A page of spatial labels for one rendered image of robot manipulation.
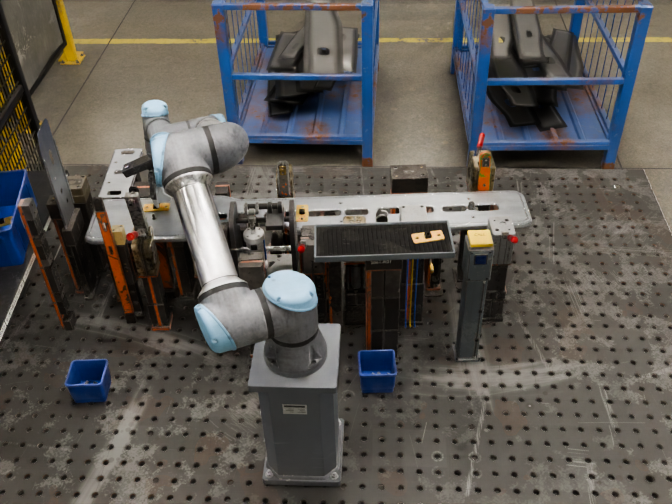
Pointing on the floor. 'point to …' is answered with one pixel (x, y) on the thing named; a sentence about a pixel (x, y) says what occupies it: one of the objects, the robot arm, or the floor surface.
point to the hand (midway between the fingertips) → (155, 202)
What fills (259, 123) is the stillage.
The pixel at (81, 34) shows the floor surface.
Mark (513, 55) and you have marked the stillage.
